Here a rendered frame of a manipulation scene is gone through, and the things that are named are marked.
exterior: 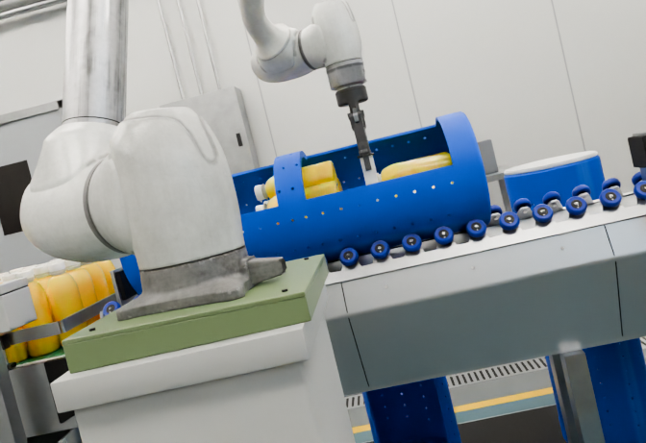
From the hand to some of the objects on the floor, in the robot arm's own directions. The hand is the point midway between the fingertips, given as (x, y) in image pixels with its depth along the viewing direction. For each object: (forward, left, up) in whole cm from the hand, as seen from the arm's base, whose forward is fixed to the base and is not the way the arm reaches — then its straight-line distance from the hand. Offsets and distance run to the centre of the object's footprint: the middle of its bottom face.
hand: (369, 171), depth 145 cm
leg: (+2, -38, -114) cm, 120 cm away
